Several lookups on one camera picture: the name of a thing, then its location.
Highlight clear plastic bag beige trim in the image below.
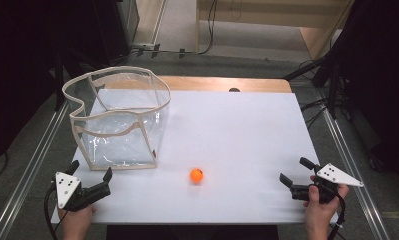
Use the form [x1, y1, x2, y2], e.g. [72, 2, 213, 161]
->
[61, 65, 172, 172]

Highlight metal floor rail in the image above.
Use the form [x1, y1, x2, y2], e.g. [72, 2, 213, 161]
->
[315, 89, 392, 240]
[0, 100, 70, 240]

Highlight white board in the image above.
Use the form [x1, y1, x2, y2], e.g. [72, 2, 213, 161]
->
[50, 88, 339, 225]

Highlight wooden table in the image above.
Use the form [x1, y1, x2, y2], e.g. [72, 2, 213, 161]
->
[93, 75, 293, 94]

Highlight black tripod stand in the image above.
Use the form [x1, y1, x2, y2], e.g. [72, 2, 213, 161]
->
[282, 49, 343, 119]

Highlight black metal stand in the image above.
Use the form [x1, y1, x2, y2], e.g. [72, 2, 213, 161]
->
[52, 46, 75, 112]

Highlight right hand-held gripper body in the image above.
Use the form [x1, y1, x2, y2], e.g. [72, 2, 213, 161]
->
[289, 162, 365, 205]

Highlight light wooden shelf unit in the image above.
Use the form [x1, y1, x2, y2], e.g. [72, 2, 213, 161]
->
[195, 0, 355, 60]

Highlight black floor cables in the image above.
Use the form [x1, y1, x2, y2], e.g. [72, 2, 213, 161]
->
[299, 96, 330, 131]

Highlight black hanging cable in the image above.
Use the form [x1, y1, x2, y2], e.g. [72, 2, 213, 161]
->
[178, 0, 219, 56]

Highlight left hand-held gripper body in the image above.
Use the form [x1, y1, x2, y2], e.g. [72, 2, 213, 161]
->
[54, 171, 112, 213]

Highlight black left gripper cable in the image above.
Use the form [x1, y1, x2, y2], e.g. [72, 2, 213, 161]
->
[43, 184, 70, 240]

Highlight black curtain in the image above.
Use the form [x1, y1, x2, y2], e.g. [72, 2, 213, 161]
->
[0, 0, 136, 166]
[311, 0, 399, 183]

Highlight person's left hand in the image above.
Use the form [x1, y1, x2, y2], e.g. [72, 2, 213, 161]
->
[57, 204, 98, 232]

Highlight person's right hand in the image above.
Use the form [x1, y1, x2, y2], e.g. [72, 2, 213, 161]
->
[302, 175, 350, 228]

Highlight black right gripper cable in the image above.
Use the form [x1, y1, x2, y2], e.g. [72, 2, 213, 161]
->
[326, 191, 347, 240]

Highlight orange ball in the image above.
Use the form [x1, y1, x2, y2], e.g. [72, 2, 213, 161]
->
[189, 167, 205, 184]

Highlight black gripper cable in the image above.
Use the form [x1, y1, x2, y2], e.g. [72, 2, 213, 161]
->
[43, 184, 70, 240]
[326, 191, 347, 240]

